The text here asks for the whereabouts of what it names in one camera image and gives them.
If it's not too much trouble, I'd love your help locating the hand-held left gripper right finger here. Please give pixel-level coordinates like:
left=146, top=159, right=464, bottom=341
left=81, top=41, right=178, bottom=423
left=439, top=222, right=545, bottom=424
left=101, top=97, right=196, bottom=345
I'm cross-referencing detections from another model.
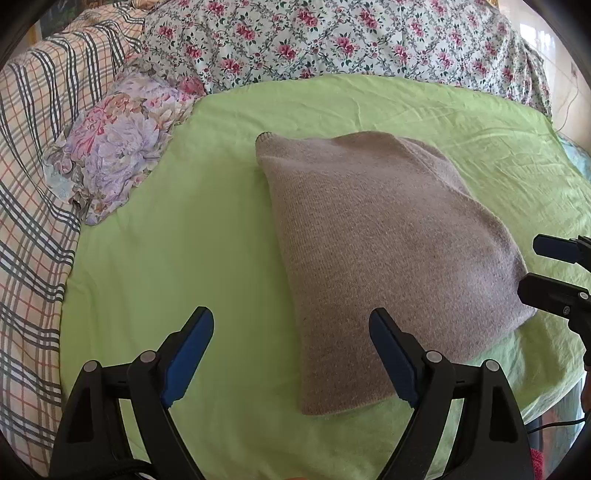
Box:
left=369, top=308, right=536, bottom=480

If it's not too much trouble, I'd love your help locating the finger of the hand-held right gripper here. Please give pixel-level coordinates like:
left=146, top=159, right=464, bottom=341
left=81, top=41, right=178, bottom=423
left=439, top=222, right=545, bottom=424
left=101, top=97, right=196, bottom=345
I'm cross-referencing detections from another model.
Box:
left=532, top=234, right=591, bottom=271
left=517, top=272, right=591, bottom=319

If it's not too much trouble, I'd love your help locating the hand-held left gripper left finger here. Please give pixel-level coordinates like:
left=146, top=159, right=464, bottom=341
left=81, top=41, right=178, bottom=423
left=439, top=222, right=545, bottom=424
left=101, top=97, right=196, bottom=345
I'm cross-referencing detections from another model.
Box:
left=48, top=306, right=215, bottom=480

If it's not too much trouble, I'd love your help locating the pinkish brown knitted sweater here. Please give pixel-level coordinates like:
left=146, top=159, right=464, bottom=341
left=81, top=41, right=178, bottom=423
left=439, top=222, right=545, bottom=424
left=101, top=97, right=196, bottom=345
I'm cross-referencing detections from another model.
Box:
left=255, top=130, right=539, bottom=416

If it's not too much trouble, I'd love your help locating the light blue cloth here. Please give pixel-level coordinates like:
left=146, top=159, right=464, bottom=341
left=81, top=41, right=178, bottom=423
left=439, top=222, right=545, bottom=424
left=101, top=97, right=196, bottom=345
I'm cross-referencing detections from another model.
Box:
left=558, top=131, right=591, bottom=185

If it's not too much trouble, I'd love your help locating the green bed sheet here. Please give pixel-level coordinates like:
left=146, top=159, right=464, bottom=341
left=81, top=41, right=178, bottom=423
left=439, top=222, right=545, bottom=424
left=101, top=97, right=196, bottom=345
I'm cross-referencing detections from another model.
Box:
left=58, top=74, right=591, bottom=480

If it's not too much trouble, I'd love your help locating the red cloth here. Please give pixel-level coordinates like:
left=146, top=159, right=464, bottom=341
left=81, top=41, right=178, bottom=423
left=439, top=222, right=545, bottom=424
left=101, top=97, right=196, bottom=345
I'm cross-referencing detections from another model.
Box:
left=530, top=444, right=549, bottom=480

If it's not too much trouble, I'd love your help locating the purple floral pillow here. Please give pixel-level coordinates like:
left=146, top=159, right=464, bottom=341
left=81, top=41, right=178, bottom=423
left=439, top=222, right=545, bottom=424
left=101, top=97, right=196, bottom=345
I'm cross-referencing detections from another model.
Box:
left=44, top=69, right=206, bottom=227

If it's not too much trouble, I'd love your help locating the plaid blanket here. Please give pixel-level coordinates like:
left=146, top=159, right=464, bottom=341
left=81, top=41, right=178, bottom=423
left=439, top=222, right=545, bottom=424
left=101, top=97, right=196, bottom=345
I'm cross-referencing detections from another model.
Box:
left=0, top=4, right=148, bottom=476

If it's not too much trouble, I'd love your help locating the white floral quilt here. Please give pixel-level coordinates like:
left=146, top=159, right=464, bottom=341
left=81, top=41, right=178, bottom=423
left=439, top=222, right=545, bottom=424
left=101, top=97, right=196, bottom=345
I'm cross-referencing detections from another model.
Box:
left=139, top=0, right=552, bottom=118

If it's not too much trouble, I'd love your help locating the black cable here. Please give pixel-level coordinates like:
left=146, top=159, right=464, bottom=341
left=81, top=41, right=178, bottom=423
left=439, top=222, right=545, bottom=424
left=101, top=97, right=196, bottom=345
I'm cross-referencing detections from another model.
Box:
left=526, top=415, right=588, bottom=435

